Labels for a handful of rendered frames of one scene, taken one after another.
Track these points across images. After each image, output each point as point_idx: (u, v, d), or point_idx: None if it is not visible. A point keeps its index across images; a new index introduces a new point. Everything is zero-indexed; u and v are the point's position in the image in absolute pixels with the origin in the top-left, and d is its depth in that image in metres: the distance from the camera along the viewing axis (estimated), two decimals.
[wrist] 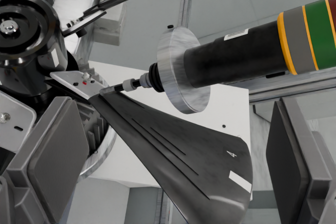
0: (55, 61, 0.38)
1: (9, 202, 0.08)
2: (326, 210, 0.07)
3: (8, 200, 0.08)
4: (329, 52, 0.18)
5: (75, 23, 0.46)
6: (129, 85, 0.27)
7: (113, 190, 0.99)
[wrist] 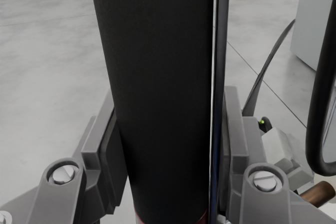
0: None
1: (79, 191, 0.08)
2: (244, 190, 0.08)
3: (79, 189, 0.08)
4: None
5: None
6: None
7: None
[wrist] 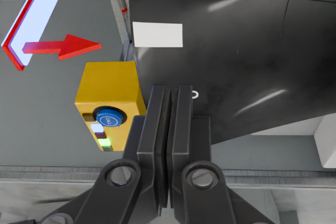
0: None
1: (131, 199, 0.08)
2: (185, 193, 0.08)
3: (131, 196, 0.08)
4: None
5: None
6: None
7: (309, 120, 0.84)
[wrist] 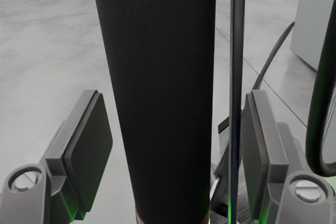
0: None
1: (45, 194, 0.08)
2: (283, 197, 0.08)
3: (44, 192, 0.08)
4: None
5: None
6: None
7: None
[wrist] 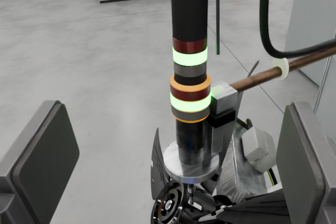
0: None
1: None
2: None
3: None
4: (182, 104, 0.31)
5: (221, 210, 0.55)
6: (187, 186, 0.42)
7: None
